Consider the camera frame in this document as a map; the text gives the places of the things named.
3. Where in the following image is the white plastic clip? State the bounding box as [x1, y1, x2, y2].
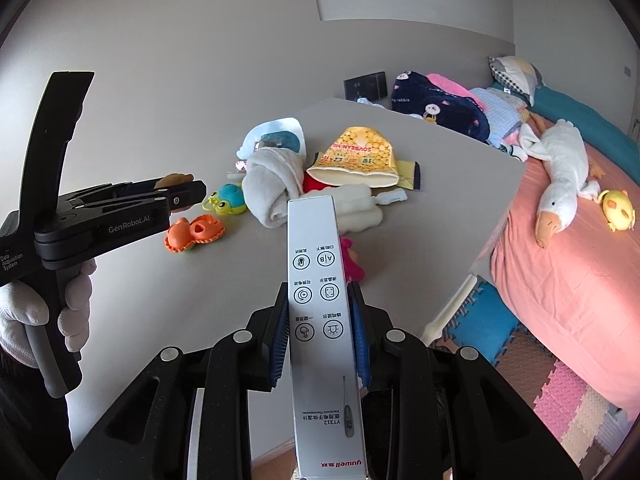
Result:
[373, 188, 408, 206]

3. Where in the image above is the checkered patchwork pillow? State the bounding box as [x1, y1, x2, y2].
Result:
[488, 56, 544, 106]

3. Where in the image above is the blue whale blister package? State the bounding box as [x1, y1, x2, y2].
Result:
[236, 117, 306, 160]

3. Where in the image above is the navy rabbit blanket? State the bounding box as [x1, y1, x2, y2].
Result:
[390, 72, 489, 143]

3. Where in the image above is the orange crab toy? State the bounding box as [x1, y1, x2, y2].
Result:
[164, 214, 226, 254]

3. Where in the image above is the small yellow snack packet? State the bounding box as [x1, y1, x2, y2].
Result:
[396, 160, 422, 191]

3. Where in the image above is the teal pillow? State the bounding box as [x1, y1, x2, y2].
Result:
[530, 87, 640, 184]

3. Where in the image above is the pink bird toy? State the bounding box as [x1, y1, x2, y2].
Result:
[340, 236, 366, 283]

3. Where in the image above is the colourful foam floor mat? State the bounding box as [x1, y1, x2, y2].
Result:
[430, 278, 632, 479]

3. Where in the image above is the pink clothing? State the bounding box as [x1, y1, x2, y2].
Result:
[426, 73, 487, 112]

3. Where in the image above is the yellow soybean milk bag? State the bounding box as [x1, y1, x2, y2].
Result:
[307, 126, 399, 188]

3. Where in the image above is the red heart plush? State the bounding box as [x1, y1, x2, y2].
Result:
[303, 174, 328, 194]

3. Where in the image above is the grey towel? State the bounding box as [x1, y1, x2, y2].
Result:
[242, 148, 304, 229]

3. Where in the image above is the light blue folded blanket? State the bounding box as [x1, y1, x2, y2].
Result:
[470, 87, 528, 148]

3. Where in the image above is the white goose plush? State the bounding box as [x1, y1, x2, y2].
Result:
[518, 119, 603, 249]

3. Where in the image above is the white thermometer box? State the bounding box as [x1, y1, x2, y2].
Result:
[286, 196, 367, 479]

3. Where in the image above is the green blue frog toy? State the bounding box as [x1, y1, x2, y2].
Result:
[202, 183, 247, 216]

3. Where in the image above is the black wall socket panel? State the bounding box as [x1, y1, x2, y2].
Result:
[343, 72, 388, 101]

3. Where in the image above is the yellow chick plush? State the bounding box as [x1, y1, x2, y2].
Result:
[597, 190, 636, 232]

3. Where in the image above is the pink bed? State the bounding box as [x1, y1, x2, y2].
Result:
[490, 159, 639, 416]

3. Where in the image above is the white gloved left hand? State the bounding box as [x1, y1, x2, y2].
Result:
[0, 258, 99, 370]

